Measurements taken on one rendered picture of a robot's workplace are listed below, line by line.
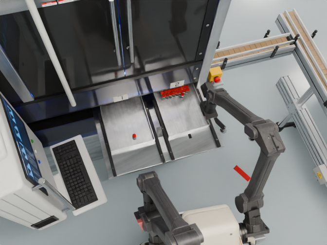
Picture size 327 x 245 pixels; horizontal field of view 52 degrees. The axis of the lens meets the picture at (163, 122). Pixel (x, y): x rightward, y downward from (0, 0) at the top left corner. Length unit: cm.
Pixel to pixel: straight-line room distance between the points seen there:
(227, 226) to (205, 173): 152
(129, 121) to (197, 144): 43
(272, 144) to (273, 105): 200
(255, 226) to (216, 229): 26
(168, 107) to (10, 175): 109
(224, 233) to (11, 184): 80
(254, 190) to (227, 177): 144
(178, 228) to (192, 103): 110
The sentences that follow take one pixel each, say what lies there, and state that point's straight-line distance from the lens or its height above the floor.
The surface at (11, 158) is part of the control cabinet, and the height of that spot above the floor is 155.
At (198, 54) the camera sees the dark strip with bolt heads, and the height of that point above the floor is 128.
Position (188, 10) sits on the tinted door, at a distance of 153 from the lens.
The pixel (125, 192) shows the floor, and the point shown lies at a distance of 280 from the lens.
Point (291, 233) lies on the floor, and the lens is 297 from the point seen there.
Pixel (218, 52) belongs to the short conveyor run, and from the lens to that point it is 228.
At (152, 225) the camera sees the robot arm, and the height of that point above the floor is 130.
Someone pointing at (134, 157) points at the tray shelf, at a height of 88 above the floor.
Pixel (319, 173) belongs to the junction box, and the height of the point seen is 51.
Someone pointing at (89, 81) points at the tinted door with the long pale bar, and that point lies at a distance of 176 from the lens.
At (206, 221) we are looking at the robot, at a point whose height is 137.
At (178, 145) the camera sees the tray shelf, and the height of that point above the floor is 88.
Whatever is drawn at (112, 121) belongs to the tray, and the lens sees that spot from 204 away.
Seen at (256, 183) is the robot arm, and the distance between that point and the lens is 144.
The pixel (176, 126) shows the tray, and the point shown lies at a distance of 202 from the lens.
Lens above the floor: 273
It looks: 66 degrees down
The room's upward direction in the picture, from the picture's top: 6 degrees clockwise
